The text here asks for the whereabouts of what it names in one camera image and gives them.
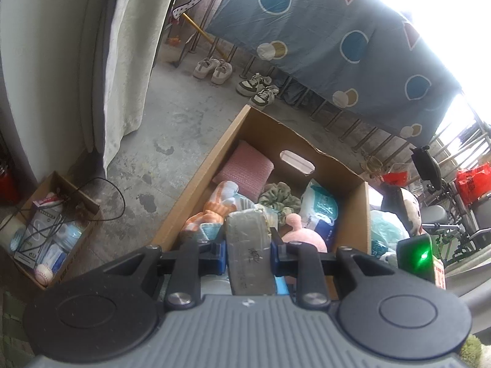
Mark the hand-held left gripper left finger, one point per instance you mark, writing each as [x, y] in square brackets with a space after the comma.
[216, 253]

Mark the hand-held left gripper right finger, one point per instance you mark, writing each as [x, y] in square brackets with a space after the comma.
[277, 257]

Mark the grey green sponge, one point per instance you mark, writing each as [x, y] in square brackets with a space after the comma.
[249, 249]

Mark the pink plush toy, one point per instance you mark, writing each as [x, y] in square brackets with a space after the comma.
[307, 237]

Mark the orange white striped towel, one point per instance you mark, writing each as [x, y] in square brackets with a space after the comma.
[214, 207]

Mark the green scrunchie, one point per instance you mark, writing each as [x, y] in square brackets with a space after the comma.
[280, 199]

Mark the pink textured pad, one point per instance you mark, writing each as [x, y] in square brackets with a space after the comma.
[245, 168]

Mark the large cardboard box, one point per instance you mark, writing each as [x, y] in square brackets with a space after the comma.
[261, 130]

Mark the white plastic bag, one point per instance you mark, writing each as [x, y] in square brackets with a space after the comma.
[387, 230]

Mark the pink wet wipes pack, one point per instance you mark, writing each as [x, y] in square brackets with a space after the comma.
[439, 272]

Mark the white plush toy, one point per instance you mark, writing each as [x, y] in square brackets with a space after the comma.
[408, 203]

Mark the white blue tissue packet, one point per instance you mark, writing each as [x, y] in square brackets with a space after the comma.
[318, 211]

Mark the small red plastic bag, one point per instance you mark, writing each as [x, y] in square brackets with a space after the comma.
[395, 178]

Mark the wheelchair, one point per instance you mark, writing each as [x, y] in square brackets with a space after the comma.
[424, 165]

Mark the large red plastic bag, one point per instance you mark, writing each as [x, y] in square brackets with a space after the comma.
[473, 184]

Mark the small cardboard box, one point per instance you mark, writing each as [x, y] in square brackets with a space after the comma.
[90, 218]

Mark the clear plastic bottle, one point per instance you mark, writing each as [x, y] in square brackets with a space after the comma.
[69, 235]

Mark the green white sneaker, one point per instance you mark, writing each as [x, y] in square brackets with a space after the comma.
[264, 96]

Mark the blue jeans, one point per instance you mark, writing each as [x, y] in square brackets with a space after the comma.
[297, 92]

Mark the black white sneakers pair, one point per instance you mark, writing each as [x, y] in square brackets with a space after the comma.
[251, 84]

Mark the white baseball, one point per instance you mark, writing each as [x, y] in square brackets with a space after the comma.
[44, 274]

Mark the white blue mask box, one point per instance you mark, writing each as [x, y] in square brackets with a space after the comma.
[36, 237]

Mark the metal railing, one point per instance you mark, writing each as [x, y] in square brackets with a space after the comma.
[249, 67]

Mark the blue sheet with circles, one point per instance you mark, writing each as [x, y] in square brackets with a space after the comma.
[326, 46]

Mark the yellow broom stick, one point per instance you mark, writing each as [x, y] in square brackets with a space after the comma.
[203, 32]

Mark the white curtain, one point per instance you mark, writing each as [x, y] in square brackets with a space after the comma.
[130, 46]

